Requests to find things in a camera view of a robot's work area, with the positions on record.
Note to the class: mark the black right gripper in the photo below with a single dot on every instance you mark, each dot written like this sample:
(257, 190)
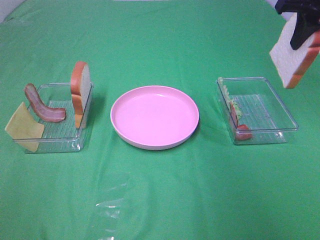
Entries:
(307, 19)

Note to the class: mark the bread slice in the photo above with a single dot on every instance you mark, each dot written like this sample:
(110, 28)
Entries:
(80, 85)
(292, 64)

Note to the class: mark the green lettuce leaf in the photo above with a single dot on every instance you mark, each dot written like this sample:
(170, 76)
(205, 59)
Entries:
(226, 92)

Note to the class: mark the bacon strip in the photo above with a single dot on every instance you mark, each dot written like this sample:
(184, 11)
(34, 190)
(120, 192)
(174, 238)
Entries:
(44, 112)
(242, 131)

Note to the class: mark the right clear plastic tray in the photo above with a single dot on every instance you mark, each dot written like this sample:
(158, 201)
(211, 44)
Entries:
(263, 111)

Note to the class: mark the clear plastic tray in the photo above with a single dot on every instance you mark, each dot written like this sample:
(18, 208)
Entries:
(263, 111)
(58, 137)

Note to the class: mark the pink round plate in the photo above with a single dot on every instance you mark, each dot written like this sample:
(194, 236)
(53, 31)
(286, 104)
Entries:
(154, 117)

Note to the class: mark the green tablecloth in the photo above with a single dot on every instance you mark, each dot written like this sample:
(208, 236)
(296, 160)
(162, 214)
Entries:
(205, 189)

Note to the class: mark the clear plastic film sheet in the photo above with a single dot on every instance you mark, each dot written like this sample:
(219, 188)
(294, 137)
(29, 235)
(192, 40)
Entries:
(108, 204)

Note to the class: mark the left clear plastic tray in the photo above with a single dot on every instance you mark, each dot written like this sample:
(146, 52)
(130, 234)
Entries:
(58, 137)

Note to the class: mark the yellow cheese slice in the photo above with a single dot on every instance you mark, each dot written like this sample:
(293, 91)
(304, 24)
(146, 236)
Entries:
(24, 130)

